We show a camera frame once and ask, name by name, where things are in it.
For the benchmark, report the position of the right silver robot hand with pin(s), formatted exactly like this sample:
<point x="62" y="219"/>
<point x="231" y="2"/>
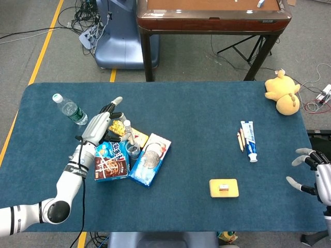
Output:
<point x="324" y="180"/>

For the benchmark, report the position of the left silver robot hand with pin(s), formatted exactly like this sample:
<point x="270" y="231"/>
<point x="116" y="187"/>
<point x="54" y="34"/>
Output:
<point x="97" y="126"/>

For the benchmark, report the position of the clear plastic tube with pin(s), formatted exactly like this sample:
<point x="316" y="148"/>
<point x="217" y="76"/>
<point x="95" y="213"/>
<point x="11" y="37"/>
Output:
<point x="128" y="129"/>

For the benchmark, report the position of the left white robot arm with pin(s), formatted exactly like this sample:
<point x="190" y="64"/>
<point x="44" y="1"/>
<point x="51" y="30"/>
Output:
<point x="67" y="186"/>

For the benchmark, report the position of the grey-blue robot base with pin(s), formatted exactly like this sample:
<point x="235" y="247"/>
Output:
<point x="160" y="240"/>

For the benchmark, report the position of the white blue toothpaste tube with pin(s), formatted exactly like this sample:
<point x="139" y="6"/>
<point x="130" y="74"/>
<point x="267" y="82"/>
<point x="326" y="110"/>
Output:
<point x="250" y="140"/>

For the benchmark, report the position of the clear water bottle green label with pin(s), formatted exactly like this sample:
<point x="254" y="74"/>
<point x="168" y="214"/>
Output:
<point x="73" y="111"/>

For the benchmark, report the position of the black box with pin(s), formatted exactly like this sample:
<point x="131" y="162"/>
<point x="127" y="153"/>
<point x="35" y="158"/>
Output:
<point x="322" y="139"/>

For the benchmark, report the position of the blue chocolate chip cookie box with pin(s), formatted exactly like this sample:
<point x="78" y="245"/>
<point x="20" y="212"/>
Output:
<point x="111" y="168"/>

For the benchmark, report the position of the yellow snack packet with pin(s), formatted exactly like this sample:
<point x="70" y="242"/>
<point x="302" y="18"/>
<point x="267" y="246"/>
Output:
<point x="141" y="137"/>

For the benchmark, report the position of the blue Oreo cookie box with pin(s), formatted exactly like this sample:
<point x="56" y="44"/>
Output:
<point x="150" y="162"/>

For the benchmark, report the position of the white power strip red plug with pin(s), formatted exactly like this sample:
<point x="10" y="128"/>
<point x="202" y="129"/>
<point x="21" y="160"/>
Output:
<point x="326" y="93"/>

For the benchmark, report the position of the white power strip with plugs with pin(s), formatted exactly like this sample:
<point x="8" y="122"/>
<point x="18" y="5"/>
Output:
<point x="86" y="37"/>

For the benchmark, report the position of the blue felt table cover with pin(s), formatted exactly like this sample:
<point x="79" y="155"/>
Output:
<point x="186" y="116"/>

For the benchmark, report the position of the two wooden pencils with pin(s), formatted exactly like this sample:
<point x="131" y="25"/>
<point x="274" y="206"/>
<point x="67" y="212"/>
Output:
<point x="239" y="142"/>

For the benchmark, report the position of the wooden pencil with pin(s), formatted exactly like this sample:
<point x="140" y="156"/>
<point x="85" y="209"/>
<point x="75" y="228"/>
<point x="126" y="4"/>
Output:
<point x="241" y="135"/>

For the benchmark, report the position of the small white block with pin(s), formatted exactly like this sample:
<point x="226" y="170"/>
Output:
<point x="224" y="187"/>

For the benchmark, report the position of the yellow plush toy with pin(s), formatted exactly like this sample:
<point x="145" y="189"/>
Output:
<point x="283" y="87"/>

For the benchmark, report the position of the yellow sponge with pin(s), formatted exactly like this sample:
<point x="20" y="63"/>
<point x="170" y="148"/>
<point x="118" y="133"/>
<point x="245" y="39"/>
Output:
<point x="219" y="193"/>

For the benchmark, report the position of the small yellow toy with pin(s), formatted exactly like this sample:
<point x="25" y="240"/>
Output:
<point x="227" y="236"/>

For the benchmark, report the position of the brown mahjong table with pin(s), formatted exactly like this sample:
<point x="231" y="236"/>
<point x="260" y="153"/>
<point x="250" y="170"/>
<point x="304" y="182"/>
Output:
<point x="207" y="23"/>

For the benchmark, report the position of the black tripod stand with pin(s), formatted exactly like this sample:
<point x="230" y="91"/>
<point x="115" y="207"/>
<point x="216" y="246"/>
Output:
<point x="244" y="53"/>

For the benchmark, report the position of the white blue mahjong tile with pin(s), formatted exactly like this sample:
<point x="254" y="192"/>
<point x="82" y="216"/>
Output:
<point x="260" y="3"/>

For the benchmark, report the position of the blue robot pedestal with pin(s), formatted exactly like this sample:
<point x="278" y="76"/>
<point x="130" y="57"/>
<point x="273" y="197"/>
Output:
<point x="121" y="46"/>

